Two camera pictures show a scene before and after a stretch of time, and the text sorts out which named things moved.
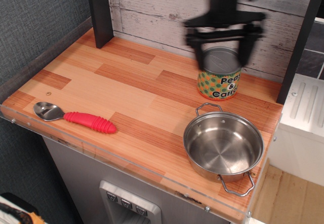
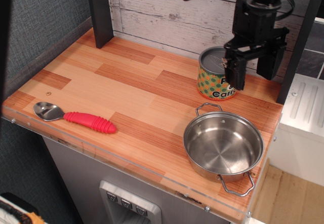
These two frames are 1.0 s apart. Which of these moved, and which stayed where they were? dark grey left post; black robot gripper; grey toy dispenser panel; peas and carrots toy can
Moved: black robot gripper
Stayed: dark grey left post; grey toy dispenser panel; peas and carrots toy can
